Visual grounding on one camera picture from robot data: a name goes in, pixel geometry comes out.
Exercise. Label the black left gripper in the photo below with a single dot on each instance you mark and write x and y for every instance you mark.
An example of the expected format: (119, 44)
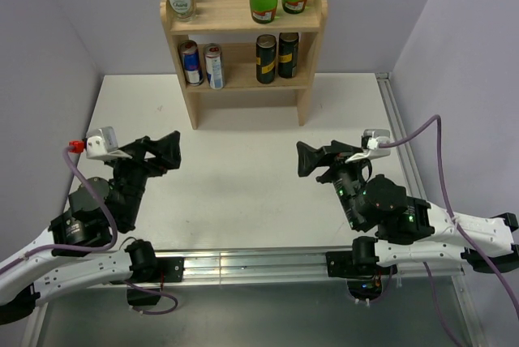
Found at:
(167, 151)

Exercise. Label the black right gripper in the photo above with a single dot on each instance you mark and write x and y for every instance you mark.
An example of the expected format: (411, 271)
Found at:
(308, 156)

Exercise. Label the red bull can red tab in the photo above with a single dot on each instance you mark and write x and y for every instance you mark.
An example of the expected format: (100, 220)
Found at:
(189, 54)

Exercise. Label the red bull can blue silver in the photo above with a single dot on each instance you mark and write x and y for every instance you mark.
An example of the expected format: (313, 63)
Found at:
(214, 66)

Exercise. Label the black yellow soda can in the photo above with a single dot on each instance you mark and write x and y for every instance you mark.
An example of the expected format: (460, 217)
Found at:
(288, 54)

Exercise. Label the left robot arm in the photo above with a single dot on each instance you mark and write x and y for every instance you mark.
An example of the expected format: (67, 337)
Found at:
(79, 247)

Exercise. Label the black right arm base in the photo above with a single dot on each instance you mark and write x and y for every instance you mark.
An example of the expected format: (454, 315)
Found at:
(366, 284)

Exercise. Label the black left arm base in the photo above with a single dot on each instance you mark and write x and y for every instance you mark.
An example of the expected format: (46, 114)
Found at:
(143, 295)

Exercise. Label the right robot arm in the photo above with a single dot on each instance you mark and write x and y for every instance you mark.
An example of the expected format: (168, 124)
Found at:
(397, 228)

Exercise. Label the wooden shelf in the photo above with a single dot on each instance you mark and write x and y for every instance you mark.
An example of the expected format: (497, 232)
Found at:
(229, 23)

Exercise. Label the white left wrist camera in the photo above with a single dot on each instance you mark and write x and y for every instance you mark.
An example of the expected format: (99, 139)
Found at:
(100, 145)

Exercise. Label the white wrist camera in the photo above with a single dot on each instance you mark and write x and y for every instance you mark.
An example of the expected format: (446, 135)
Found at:
(371, 145)
(100, 145)

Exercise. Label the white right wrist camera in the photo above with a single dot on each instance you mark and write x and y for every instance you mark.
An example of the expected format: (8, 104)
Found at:
(371, 145)

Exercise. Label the aluminium rail frame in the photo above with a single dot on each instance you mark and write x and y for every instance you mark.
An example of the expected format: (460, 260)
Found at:
(252, 233)

